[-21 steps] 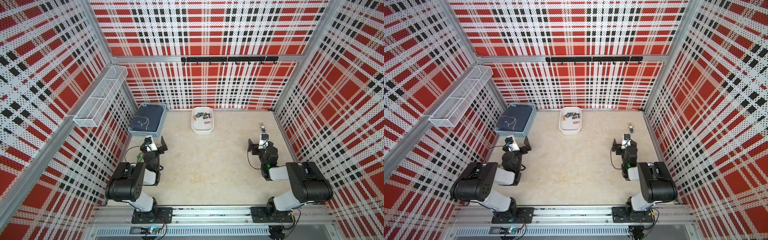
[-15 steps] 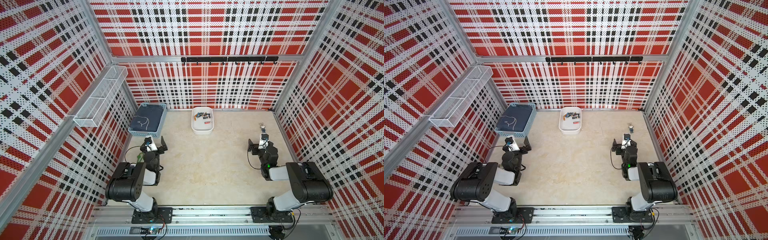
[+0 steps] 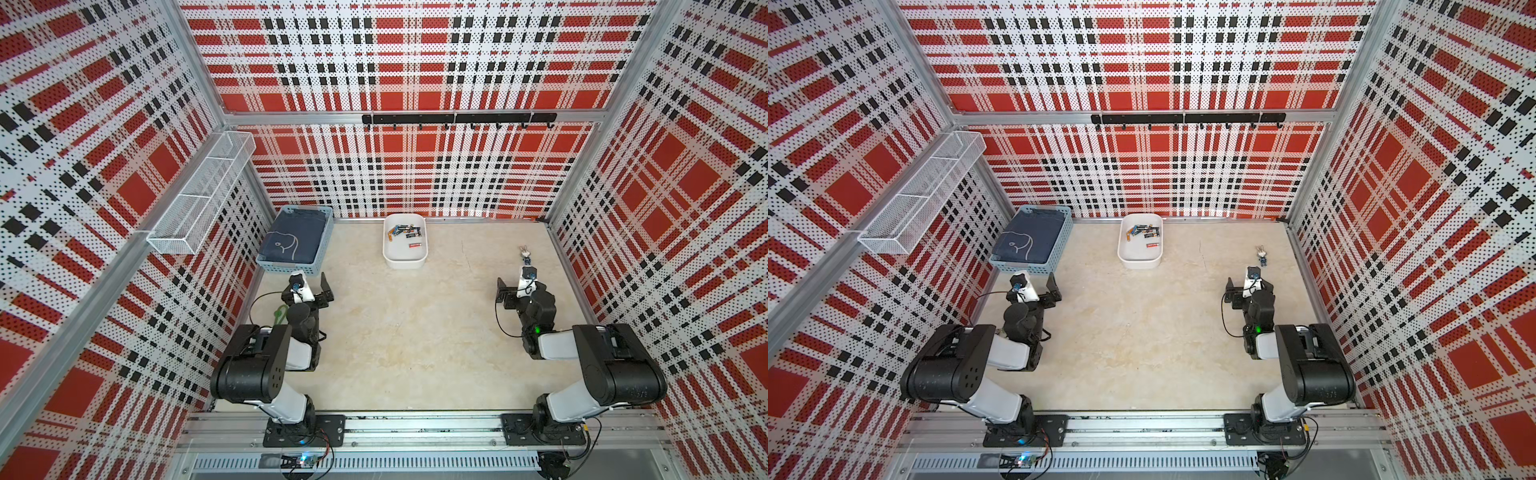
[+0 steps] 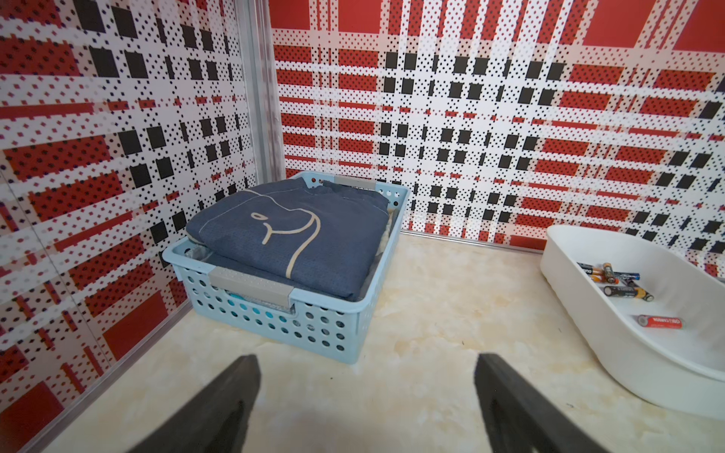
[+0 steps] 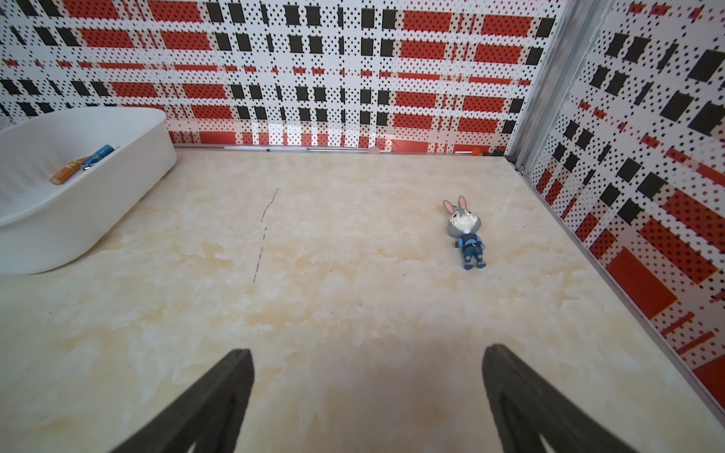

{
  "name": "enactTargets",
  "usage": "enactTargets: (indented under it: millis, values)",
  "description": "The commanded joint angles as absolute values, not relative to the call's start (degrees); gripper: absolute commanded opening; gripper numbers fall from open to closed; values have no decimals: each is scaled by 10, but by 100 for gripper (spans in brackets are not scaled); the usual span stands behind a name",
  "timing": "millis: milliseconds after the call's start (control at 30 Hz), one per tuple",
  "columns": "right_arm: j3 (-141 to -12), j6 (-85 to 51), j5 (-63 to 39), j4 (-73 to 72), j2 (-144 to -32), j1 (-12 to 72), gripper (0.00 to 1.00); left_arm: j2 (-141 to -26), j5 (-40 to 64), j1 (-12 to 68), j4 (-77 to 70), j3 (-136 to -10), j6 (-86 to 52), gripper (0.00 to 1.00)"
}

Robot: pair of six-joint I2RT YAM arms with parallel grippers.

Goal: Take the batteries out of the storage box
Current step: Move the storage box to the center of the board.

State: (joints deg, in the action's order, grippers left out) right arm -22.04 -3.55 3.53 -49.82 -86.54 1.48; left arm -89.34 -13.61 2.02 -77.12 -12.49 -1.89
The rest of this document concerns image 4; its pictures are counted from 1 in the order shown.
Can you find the folded blue denim garment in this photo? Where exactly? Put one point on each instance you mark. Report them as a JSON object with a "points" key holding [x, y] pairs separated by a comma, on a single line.
{"points": [[323, 239]]}

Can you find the white oval storage box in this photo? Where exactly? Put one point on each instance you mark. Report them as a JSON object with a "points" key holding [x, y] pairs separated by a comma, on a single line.
{"points": [[681, 370]]}

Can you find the blue black battery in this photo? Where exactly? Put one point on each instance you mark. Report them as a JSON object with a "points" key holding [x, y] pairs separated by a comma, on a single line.
{"points": [[620, 275]]}

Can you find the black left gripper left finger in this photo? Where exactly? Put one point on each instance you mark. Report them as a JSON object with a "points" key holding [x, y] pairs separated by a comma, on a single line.
{"points": [[216, 419]]}

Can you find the black gold battery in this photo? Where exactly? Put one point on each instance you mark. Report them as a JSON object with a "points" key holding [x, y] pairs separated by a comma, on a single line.
{"points": [[628, 292]]}

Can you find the red AA battery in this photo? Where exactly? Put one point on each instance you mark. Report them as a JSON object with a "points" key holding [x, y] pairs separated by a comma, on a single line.
{"points": [[650, 321]]}

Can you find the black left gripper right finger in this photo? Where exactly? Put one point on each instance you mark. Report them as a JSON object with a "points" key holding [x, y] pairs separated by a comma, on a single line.
{"points": [[518, 418]]}

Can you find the light blue plastic basket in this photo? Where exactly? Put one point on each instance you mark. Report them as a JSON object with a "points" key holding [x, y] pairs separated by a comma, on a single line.
{"points": [[325, 325]]}

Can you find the orange battery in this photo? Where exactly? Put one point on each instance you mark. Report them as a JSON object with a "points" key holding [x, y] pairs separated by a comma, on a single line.
{"points": [[604, 274]]}

